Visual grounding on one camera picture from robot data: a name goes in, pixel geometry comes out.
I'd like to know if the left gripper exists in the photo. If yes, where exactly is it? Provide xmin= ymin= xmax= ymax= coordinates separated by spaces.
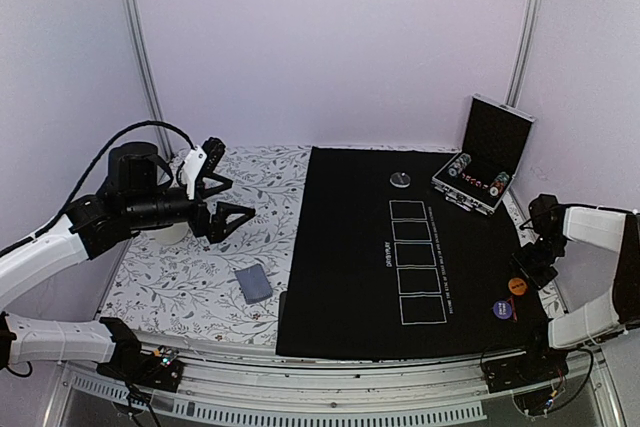
xmin=125 ymin=174 xmax=257 ymax=244

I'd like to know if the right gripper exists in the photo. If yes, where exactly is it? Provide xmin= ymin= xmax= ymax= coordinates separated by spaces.
xmin=510 ymin=236 xmax=568 ymax=293

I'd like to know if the orange big blind button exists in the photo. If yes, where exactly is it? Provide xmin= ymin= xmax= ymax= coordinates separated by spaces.
xmin=508 ymin=277 xmax=528 ymax=297

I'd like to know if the triangular all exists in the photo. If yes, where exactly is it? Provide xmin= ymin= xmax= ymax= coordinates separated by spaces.
xmin=506 ymin=297 xmax=518 ymax=323

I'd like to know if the purple small blind button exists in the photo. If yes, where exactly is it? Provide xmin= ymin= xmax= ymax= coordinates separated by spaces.
xmin=492 ymin=300 xmax=513 ymax=320

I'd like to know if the black dealer button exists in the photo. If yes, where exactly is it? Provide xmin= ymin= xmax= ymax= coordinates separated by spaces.
xmin=389 ymin=171 xmax=411 ymax=189

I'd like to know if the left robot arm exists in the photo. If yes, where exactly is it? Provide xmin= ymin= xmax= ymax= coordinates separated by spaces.
xmin=1 ymin=122 xmax=255 ymax=386

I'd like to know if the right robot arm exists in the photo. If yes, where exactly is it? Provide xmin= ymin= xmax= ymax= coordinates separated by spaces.
xmin=511 ymin=194 xmax=639 ymax=383

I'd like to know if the white cup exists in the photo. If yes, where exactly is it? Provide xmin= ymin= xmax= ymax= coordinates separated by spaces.
xmin=150 ymin=223 xmax=189 ymax=246

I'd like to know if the right chip stack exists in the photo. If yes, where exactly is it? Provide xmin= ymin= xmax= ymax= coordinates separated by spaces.
xmin=488 ymin=172 xmax=510 ymax=198

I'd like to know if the chip stack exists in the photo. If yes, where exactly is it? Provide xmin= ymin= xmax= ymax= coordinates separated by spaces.
xmin=447 ymin=153 xmax=472 ymax=178
xmin=488 ymin=172 xmax=510 ymax=198

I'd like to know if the blue card deck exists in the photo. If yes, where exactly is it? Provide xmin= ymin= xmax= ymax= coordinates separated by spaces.
xmin=234 ymin=264 xmax=273 ymax=305

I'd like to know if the floral tablecloth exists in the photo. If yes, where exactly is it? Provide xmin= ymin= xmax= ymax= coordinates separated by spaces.
xmin=101 ymin=146 xmax=311 ymax=346

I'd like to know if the left chip stack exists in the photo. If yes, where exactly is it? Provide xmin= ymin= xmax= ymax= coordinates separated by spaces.
xmin=447 ymin=153 xmax=472 ymax=178

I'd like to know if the aluminium poker chip case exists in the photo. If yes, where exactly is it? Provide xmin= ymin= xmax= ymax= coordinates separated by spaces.
xmin=431 ymin=94 xmax=535 ymax=216

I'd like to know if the black poker mat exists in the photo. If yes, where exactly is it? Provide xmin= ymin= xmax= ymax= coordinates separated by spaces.
xmin=276 ymin=148 xmax=547 ymax=361

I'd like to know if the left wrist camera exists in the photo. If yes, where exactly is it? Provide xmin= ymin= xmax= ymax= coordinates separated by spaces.
xmin=176 ymin=137 xmax=226 ymax=200

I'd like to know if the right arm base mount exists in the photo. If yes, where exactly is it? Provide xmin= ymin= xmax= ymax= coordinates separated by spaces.
xmin=479 ymin=345 xmax=569 ymax=417

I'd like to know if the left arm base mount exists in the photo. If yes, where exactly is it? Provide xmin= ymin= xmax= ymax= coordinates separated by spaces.
xmin=96 ymin=338 xmax=184 ymax=393

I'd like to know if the aluminium front rail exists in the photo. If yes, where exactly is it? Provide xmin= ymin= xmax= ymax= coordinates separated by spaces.
xmin=43 ymin=340 xmax=631 ymax=426

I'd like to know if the right aluminium post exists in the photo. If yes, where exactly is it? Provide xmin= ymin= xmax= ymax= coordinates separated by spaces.
xmin=505 ymin=0 xmax=543 ymax=107

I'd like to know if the aluminium post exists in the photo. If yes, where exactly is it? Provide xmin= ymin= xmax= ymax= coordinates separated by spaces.
xmin=112 ymin=0 xmax=175 ymax=161
xmin=505 ymin=0 xmax=543 ymax=107

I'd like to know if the left aluminium post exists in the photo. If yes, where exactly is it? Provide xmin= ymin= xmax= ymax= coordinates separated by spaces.
xmin=112 ymin=0 xmax=175 ymax=161

